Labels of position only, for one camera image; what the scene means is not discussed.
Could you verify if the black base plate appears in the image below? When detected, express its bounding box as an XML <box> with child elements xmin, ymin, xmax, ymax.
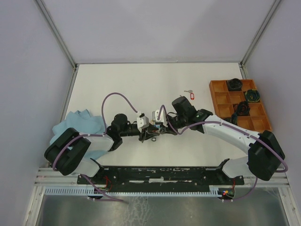
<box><xmin>90</xmin><ymin>166</ymin><xmax>245</xmax><ymax>186</ymax></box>

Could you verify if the green yellow scrunchie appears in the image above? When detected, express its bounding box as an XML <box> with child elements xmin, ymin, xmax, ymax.
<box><xmin>244</xmin><ymin>89</ymin><xmax>261</xmax><ymax>103</ymax></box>

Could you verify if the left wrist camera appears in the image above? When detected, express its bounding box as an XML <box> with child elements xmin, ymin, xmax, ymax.
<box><xmin>136</xmin><ymin>111</ymin><xmax>149</xmax><ymax>132</ymax></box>

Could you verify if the light blue cloth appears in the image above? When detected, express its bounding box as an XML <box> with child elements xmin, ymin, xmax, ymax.
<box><xmin>50</xmin><ymin>109</ymin><xmax>104</xmax><ymax>145</ymax></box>

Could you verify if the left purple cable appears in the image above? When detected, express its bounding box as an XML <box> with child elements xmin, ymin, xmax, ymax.
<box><xmin>52</xmin><ymin>92</ymin><xmax>142</xmax><ymax>171</ymax></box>

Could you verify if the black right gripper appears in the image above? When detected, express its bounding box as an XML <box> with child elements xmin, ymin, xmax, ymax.
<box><xmin>159</xmin><ymin>114</ymin><xmax>187</xmax><ymax>136</ymax></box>

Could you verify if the wooden compartment tray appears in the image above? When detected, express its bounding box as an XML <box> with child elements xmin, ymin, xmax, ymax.
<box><xmin>209</xmin><ymin>79</ymin><xmax>272</xmax><ymax>133</ymax></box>

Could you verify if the red key tag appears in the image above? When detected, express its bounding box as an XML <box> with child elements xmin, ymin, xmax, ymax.
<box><xmin>189</xmin><ymin>91</ymin><xmax>195</xmax><ymax>100</ymax></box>

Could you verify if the dark floral scrunchie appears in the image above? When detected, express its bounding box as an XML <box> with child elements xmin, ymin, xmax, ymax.
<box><xmin>224</xmin><ymin>113</ymin><xmax>238</xmax><ymax>125</ymax></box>

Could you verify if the black orange scrunchie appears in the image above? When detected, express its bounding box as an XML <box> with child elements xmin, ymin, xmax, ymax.
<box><xmin>233</xmin><ymin>101</ymin><xmax>250</xmax><ymax>116</ymax></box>

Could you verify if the purple cable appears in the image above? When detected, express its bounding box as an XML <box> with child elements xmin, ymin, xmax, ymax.
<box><xmin>52</xmin><ymin>92</ymin><xmax>142</xmax><ymax>171</ymax></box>
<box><xmin>157</xmin><ymin>104</ymin><xmax>289</xmax><ymax>173</ymax></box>

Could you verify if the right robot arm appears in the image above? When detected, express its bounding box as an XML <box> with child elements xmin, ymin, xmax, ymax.
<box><xmin>153</xmin><ymin>96</ymin><xmax>288</xmax><ymax>184</ymax></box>

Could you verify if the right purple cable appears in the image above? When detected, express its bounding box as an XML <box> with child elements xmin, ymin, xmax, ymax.
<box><xmin>157</xmin><ymin>104</ymin><xmax>289</xmax><ymax>173</ymax></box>

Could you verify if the light blue cable duct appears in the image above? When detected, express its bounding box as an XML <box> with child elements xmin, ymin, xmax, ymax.
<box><xmin>44</xmin><ymin>186</ymin><xmax>224</xmax><ymax>195</ymax></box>

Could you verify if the black scrunchie top compartment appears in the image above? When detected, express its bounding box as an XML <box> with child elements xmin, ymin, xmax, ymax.
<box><xmin>226</xmin><ymin>78</ymin><xmax>243</xmax><ymax>91</ymax></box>

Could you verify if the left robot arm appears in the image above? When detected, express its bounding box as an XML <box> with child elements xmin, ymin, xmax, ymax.
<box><xmin>44</xmin><ymin>113</ymin><xmax>158</xmax><ymax>184</ymax></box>

